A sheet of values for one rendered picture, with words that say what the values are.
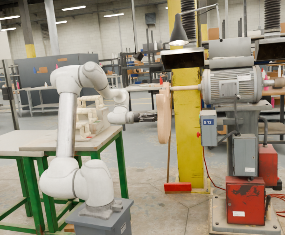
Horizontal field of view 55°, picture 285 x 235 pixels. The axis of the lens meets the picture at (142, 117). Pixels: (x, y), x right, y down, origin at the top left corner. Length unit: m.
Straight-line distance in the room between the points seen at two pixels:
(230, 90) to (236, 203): 0.77
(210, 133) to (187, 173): 1.49
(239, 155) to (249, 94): 0.40
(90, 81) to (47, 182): 0.60
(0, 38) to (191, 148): 2.32
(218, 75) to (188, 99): 1.05
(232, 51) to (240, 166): 0.80
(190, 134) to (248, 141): 1.20
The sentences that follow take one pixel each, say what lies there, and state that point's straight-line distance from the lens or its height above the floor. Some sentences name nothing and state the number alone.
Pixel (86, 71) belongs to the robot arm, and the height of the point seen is 1.44.
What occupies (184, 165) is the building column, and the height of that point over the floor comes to 0.29.
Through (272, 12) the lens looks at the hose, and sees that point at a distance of 2.08.
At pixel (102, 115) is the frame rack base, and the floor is 1.06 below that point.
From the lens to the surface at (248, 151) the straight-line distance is 1.93.
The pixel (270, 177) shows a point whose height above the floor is 0.61.
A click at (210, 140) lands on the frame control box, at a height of 0.96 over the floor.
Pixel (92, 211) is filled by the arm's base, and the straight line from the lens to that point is 1.53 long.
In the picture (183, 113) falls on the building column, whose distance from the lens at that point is 2.96.
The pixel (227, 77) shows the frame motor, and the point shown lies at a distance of 1.92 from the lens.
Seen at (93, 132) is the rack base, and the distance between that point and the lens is 2.18.
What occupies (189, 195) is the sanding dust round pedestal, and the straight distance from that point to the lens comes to 3.14.
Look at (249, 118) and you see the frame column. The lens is 1.98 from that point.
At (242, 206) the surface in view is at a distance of 2.07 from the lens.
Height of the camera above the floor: 1.47
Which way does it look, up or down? 12 degrees down
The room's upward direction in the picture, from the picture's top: 5 degrees counter-clockwise
